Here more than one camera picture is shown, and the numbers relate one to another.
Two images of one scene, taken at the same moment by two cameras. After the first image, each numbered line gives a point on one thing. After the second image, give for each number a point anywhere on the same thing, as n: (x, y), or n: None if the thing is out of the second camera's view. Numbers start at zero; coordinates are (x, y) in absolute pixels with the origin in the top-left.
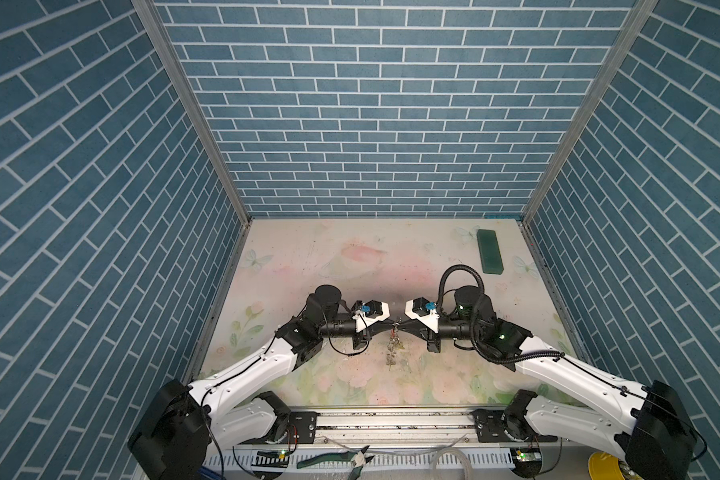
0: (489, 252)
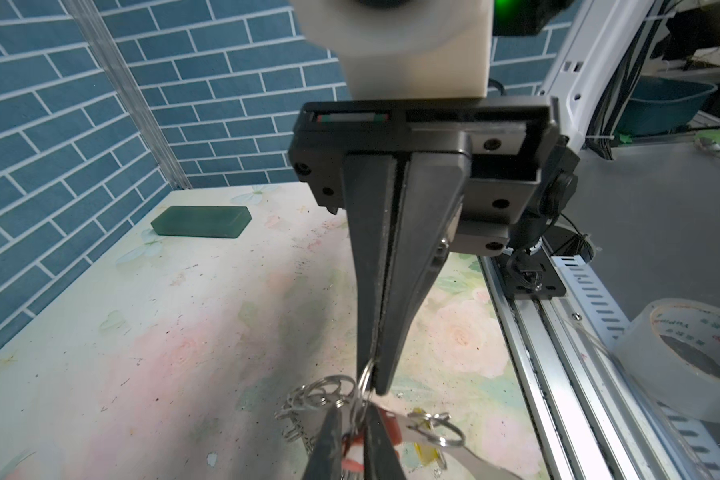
0: (202, 221)
